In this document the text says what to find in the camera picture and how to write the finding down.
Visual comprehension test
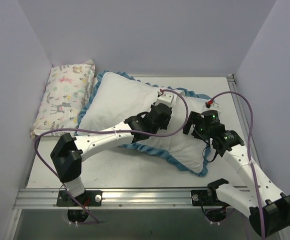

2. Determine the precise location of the aluminium side frame rail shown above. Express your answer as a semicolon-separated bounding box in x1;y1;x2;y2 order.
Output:
227;74;261;167

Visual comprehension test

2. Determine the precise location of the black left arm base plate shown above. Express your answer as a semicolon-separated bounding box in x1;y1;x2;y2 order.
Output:
56;190;103;207

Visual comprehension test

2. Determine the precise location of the blue white plush pillowcase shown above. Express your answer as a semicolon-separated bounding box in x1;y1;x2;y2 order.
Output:
78;71;210;177

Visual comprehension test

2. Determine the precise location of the animal print small pillow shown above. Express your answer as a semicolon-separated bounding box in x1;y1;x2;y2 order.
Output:
30;59;95;139

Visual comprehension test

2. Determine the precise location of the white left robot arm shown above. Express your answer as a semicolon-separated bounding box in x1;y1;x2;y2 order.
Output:
50;103;172;206

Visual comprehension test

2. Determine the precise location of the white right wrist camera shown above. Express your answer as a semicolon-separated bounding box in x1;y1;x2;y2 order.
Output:
202;100;221;115

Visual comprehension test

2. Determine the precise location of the aluminium mounting rail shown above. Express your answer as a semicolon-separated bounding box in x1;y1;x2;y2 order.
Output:
13;188;195;210

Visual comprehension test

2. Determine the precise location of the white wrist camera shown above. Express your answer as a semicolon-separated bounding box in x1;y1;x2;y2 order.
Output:
202;100;221;115
153;89;174;108

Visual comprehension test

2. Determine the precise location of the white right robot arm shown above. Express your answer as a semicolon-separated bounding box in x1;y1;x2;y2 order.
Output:
183;110;290;237

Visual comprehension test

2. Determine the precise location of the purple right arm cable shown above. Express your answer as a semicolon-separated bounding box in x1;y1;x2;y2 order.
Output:
209;91;263;238

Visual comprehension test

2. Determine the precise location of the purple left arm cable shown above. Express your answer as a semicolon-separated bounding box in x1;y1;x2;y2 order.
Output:
34;89;188;224

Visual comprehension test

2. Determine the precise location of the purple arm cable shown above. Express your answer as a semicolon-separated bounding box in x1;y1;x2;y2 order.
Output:
34;89;188;224
209;91;263;238

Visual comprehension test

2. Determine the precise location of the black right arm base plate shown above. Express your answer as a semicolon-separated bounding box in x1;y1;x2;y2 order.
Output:
191;189;229;207

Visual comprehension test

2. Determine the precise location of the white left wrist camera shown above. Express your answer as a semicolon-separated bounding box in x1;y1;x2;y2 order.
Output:
153;89;174;108

